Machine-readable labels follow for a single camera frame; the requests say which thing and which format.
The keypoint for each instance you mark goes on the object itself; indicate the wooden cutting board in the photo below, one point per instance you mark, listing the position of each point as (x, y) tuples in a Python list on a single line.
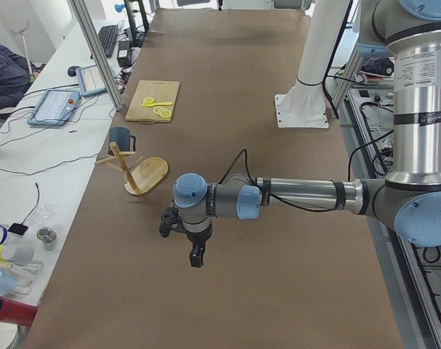
[(148, 91)]

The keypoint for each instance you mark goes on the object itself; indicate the blue mug yellow inside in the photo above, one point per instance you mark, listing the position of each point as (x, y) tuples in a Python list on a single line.
[(124, 139)]

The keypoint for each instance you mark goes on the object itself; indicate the light blue cup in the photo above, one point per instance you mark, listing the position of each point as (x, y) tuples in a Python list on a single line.
[(7, 282)]

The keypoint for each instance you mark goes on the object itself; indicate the blue teach pendant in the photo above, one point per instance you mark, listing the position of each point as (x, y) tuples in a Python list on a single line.
[(55, 108), (90, 81)]

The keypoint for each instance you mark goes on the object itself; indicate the brown table mat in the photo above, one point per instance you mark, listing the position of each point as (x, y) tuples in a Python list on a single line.
[(289, 279)]

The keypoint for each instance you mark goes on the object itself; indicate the wooden cup storage rack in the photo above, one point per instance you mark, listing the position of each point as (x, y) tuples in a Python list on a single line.
[(141, 177)]

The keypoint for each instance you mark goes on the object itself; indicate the near blue teach pendant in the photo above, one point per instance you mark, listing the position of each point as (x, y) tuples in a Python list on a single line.
[(55, 108)]

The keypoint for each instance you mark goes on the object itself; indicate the yellow plastic knife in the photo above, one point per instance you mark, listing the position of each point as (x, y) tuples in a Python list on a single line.
[(156, 104)]

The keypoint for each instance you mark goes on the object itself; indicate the small metal weight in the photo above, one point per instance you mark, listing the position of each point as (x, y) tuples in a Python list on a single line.
[(46, 235)]

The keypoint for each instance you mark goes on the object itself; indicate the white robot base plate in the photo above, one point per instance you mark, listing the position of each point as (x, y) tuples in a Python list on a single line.
[(303, 106)]

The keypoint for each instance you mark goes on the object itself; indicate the grey cup on tray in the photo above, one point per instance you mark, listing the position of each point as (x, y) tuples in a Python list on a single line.
[(17, 254)]

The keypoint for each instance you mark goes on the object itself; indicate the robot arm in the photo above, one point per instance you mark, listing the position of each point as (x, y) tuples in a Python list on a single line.
[(407, 199)]

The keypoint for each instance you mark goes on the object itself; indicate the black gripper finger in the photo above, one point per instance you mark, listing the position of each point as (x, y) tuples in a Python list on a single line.
[(201, 254), (195, 257)]

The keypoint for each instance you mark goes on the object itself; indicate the aluminium frame post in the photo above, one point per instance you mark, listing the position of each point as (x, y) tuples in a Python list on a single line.
[(87, 27)]

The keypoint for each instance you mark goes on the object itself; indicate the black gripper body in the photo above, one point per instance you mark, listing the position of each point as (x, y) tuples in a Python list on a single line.
[(197, 238)]

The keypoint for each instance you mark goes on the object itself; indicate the far blue teach pendant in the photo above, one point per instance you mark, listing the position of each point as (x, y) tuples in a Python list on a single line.
[(90, 81)]

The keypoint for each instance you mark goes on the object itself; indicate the red bottle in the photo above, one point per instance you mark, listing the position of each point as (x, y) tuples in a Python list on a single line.
[(14, 312)]

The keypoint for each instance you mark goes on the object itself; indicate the black keyboard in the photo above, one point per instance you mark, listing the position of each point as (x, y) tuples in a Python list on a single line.
[(108, 35)]

